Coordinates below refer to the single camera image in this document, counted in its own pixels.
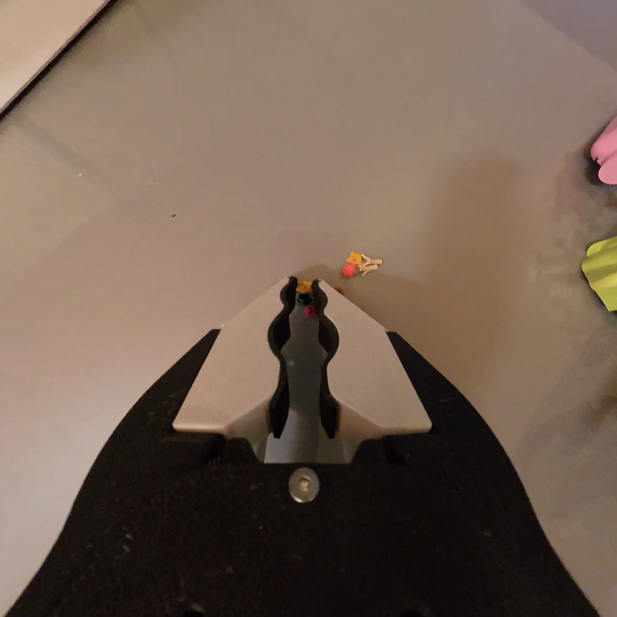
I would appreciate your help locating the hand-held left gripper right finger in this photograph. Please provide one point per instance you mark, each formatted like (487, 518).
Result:
(381, 385)

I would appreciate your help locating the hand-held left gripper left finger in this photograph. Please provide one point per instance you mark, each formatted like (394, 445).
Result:
(231, 381)

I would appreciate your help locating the dark green round toy stud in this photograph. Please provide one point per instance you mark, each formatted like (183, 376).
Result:
(303, 300)

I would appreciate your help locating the yellow star toy piece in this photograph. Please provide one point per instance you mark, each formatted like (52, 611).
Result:
(303, 287)

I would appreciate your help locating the beige branch toy piece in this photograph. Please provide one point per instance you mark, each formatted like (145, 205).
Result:
(370, 264)

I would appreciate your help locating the orange flower toy piece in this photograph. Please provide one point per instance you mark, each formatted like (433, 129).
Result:
(355, 258)

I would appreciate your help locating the lime green soft toy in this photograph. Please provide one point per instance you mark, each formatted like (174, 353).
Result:
(602, 274)

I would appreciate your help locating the pink soft toy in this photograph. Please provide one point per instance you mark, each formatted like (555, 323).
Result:
(605, 154)

